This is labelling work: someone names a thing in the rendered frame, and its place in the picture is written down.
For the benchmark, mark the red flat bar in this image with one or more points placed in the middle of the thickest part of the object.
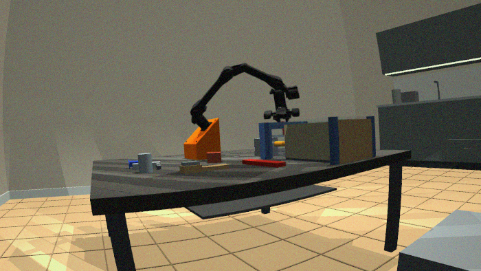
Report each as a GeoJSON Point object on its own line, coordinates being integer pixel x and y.
{"type": "Point", "coordinates": [264, 163]}

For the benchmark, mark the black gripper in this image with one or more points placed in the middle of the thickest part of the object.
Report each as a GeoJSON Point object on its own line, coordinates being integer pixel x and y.
{"type": "Point", "coordinates": [268, 114]}

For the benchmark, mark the dark grey flat shelf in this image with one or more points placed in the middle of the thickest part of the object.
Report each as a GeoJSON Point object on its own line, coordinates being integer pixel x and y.
{"type": "Point", "coordinates": [221, 209]}

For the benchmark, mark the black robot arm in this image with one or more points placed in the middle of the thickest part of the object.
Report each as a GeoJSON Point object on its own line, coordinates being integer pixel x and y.
{"type": "Point", "coordinates": [228, 72]}

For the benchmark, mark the grey cylinder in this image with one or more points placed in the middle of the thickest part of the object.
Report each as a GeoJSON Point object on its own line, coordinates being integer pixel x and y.
{"type": "Point", "coordinates": [145, 163]}

